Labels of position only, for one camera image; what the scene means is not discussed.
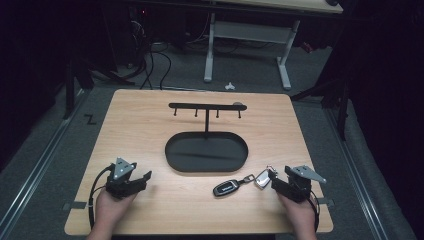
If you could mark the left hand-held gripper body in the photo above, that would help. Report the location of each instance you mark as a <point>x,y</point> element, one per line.
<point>120,176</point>

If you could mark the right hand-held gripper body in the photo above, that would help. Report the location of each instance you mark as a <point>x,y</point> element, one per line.
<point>301,181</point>

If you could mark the silver car key fob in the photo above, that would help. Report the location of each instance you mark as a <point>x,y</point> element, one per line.
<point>262,179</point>

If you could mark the black car key fob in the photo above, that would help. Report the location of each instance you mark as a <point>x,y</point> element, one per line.
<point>226,188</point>

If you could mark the person's right hand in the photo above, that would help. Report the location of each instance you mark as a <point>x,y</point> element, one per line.
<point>298,215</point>

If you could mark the person's left hand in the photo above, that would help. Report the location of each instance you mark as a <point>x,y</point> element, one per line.
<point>111,208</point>

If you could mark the grey tape strip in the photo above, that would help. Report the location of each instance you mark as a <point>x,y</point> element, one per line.
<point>327,202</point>
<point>76,205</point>

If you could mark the black key rack with tray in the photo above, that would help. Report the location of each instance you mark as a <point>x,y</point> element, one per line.
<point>206,151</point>

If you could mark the black metal stand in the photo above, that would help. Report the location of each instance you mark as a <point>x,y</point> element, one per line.
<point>340,100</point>
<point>71,86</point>

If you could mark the small white floor object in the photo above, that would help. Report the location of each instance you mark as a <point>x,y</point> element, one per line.
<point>229,86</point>

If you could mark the metal floor rail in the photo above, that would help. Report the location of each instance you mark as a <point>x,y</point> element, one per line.
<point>356,176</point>
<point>36,166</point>

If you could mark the white desk frame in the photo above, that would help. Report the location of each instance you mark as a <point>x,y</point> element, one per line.
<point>248,31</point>

